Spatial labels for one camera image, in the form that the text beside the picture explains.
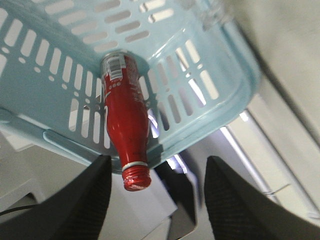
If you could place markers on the red aluminium coca-cola bottle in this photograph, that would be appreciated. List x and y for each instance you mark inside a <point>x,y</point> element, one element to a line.
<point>126,118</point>

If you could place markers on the white metal shelving unit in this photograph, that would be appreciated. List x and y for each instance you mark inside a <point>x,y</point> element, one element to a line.
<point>274,143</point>

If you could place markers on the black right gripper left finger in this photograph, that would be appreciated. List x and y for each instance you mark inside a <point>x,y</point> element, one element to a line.
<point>76,212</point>

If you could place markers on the light blue plastic basket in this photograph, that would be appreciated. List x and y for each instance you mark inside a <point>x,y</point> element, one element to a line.
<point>74,72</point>

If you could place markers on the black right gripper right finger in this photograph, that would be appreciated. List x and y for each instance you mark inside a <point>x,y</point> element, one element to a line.
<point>238,211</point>

